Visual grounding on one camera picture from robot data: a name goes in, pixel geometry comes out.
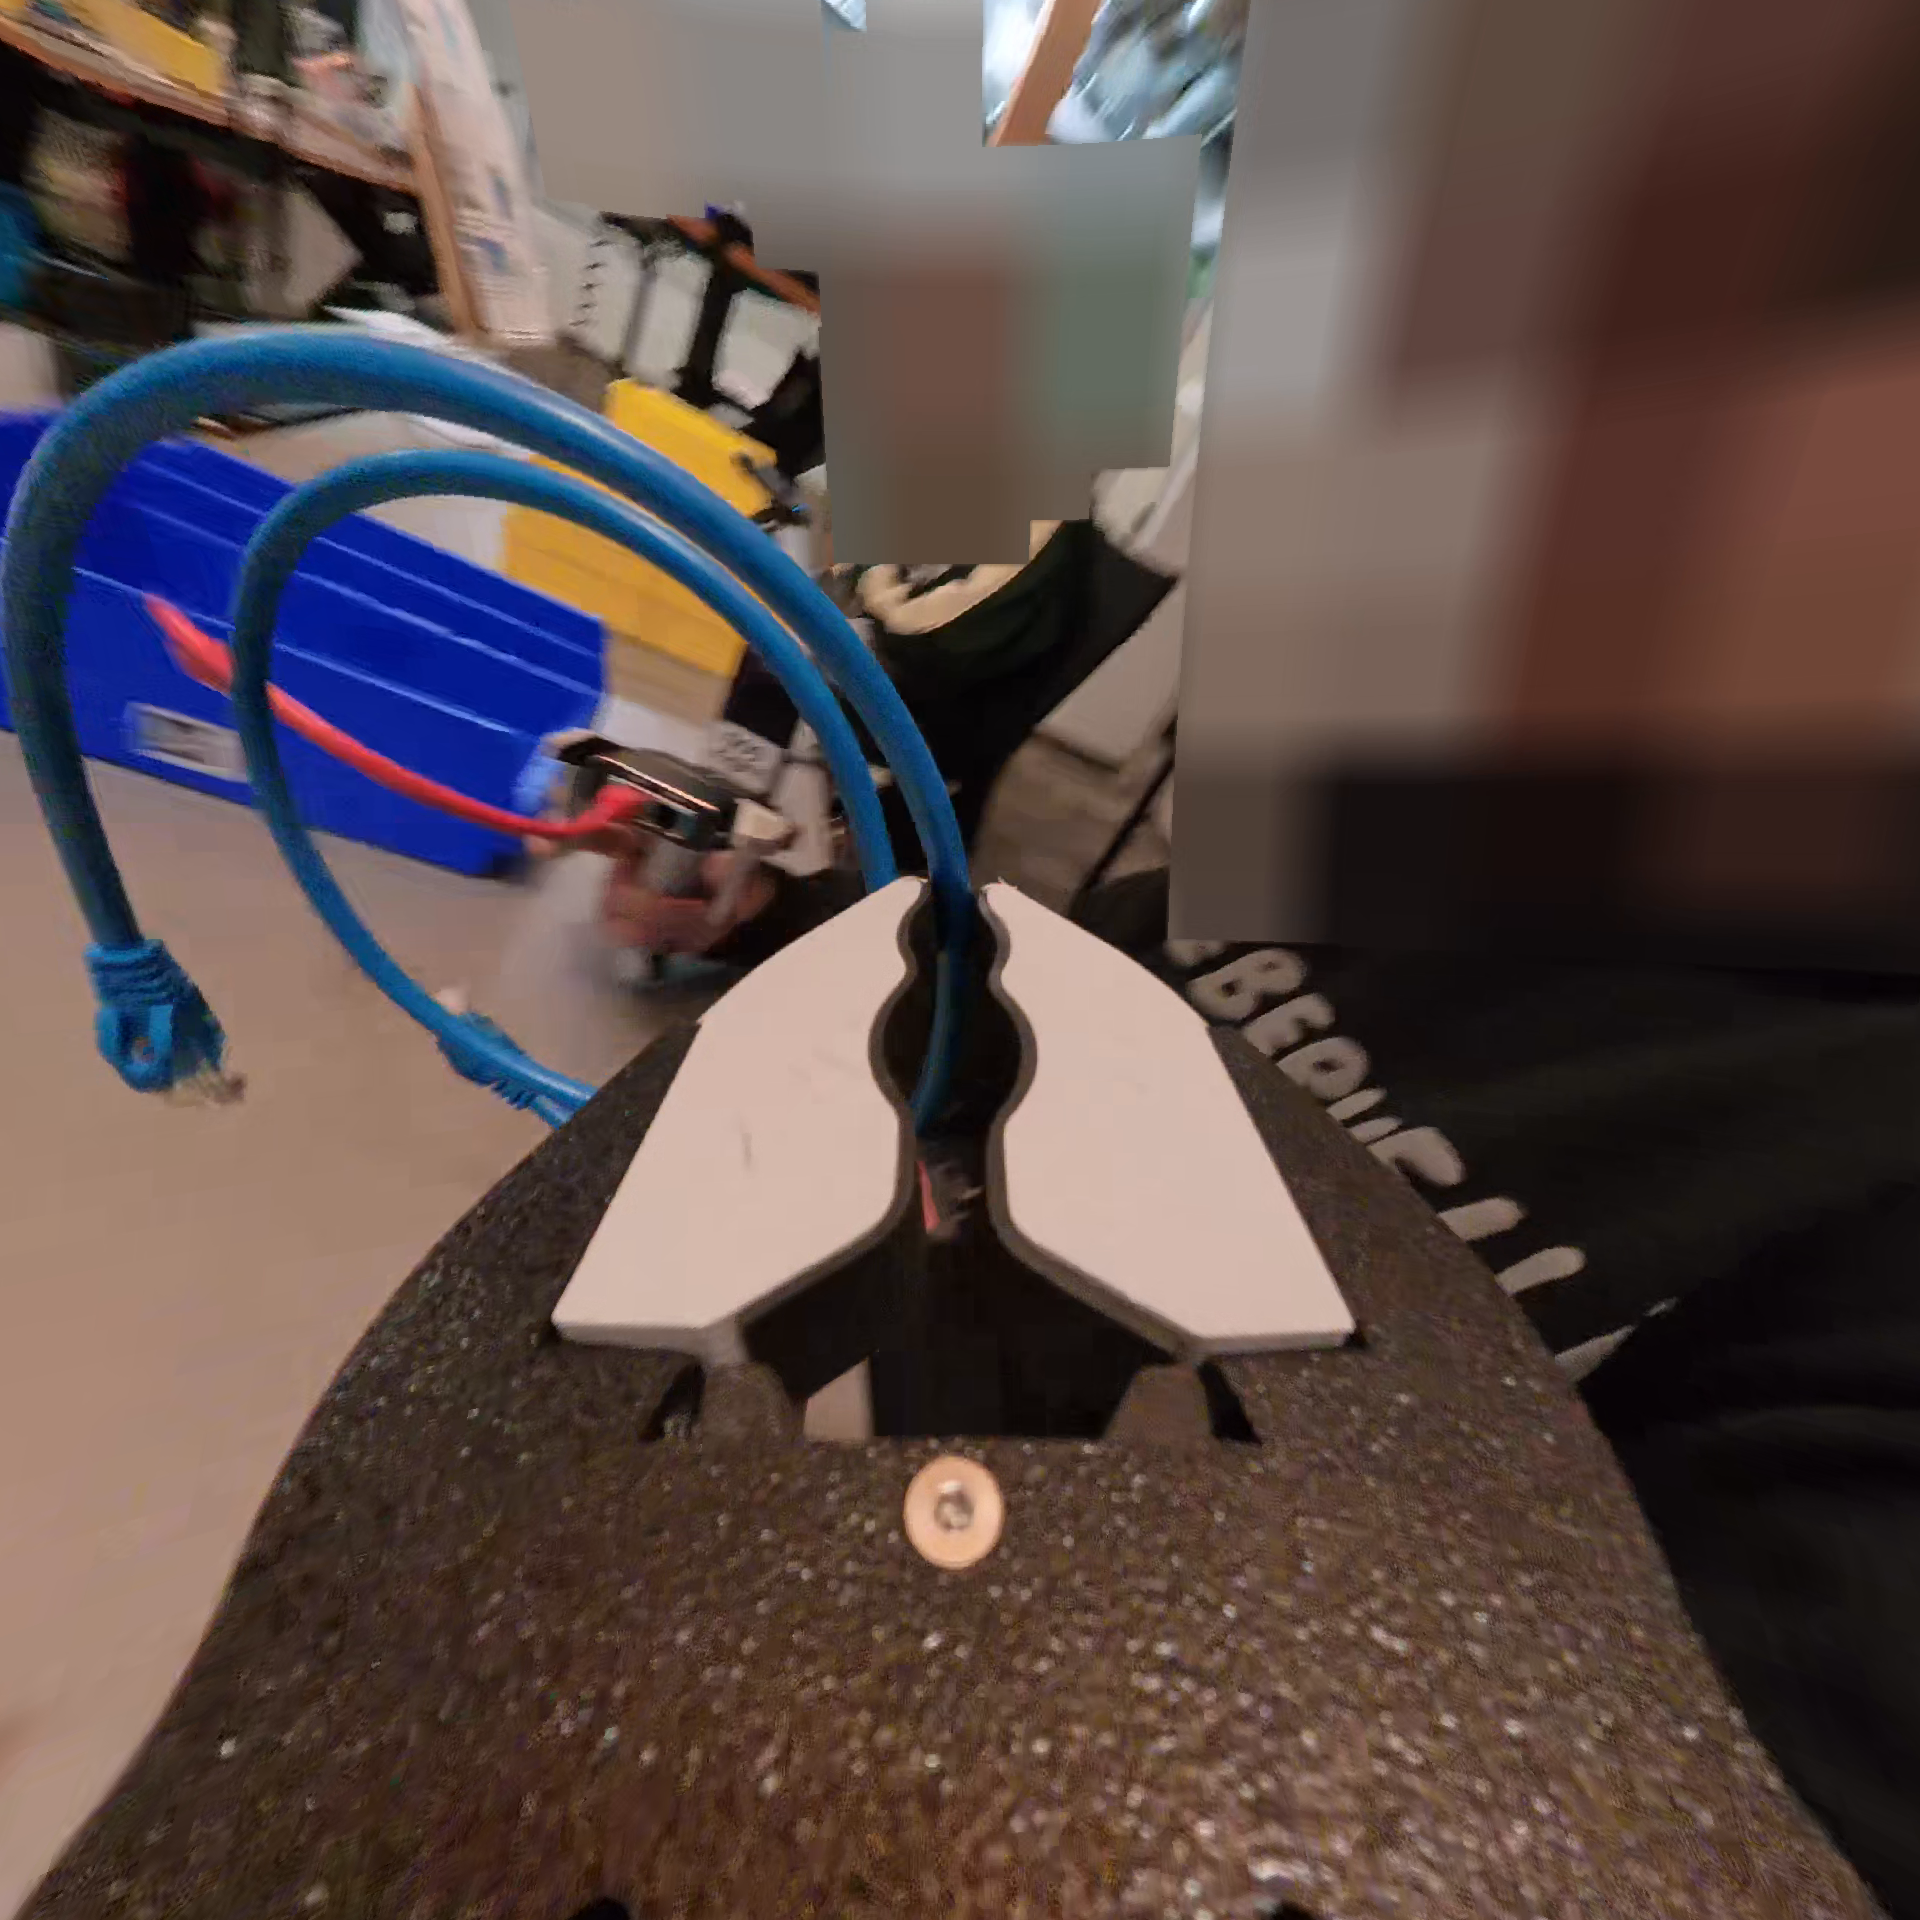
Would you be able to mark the yellow plastic bin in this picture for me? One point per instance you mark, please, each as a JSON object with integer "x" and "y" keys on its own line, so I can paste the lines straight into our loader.
{"x": 630, "y": 614}

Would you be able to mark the person's right hand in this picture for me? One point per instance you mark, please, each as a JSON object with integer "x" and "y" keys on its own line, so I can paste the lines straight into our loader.
{"x": 675, "y": 923}

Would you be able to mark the black frame with white panels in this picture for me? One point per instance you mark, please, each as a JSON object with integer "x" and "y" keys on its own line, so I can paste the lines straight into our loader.
{"x": 675, "y": 298}

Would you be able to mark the person's black printed sweatshirt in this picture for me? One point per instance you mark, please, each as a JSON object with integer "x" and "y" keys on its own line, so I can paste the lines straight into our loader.
{"x": 1725, "y": 1199}

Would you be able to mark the blue plastic bin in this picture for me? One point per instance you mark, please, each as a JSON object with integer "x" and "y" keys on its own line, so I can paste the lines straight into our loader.
{"x": 375, "y": 631}

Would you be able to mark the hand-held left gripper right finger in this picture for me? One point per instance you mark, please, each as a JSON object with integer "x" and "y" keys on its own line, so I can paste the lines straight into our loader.
{"x": 1140, "y": 1168}

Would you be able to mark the black network adapter box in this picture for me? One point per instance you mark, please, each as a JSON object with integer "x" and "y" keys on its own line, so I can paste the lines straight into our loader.
{"x": 660, "y": 788}

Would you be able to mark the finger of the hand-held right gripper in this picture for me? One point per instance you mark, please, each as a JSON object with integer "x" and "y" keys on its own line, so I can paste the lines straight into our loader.
{"x": 764, "y": 826}

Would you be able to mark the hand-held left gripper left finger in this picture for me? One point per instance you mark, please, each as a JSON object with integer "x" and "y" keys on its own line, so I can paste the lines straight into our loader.
{"x": 764, "y": 1154}

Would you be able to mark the wooden storage shelf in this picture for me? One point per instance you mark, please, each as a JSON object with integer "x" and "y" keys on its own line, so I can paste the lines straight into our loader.
{"x": 150, "y": 150}

